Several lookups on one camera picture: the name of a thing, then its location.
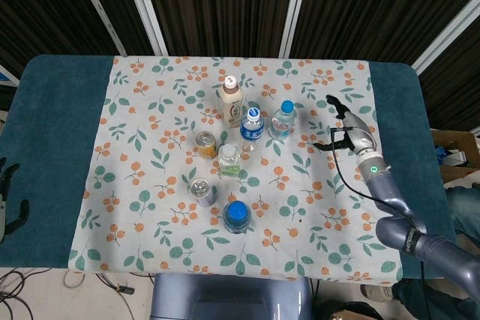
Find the milk tea bottle white cap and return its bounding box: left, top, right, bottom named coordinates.
left=221, top=75, right=245, bottom=129

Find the person's blue jeans leg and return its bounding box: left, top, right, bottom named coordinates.
left=391, top=184, right=480, bottom=320

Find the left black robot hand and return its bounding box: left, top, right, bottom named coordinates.
left=0, top=157, right=31, bottom=243

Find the floral orange green tablecloth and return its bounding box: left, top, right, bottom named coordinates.
left=68, top=55, right=404, bottom=286

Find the white lavender drink can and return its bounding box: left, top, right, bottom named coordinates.
left=187, top=177, right=218, bottom=208

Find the white frame post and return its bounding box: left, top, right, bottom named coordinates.
left=68, top=0, right=128, bottom=55
left=278, top=0, right=313, bottom=58
left=119, top=0, right=169, bottom=55
left=412, top=7, right=480, bottom=73

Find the black floor cable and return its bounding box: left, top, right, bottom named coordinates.
left=0, top=267, right=151, bottom=320

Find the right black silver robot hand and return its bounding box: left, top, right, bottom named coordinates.
left=313, top=94, right=378, bottom=157

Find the cardboard box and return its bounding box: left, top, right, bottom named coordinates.
left=430, top=128, right=480, bottom=186

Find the clear blue cap bottle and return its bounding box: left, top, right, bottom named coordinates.
left=268, top=100, right=298, bottom=141

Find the blue label bottle white cap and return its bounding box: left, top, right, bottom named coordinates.
left=239, top=106, right=266, bottom=152

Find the small clear bottle green liquid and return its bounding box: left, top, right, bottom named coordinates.
left=217, top=143, right=242, bottom=178

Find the teal table cover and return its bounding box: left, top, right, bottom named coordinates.
left=0, top=53, right=458, bottom=280

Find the black robot hand cable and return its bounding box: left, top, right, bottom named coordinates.
left=330, top=127, right=428, bottom=298

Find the white sneaker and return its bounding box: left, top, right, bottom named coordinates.
left=360, top=284, right=395, bottom=303

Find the orange drink can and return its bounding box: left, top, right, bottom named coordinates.
left=195, top=130, right=218, bottom=160

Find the blue sports drink bottle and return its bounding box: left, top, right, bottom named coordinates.
left=222, top=200, right=251, bottom=235

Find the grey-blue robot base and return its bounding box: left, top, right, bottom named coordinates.
left=149, top=273, right=314, bottom=320

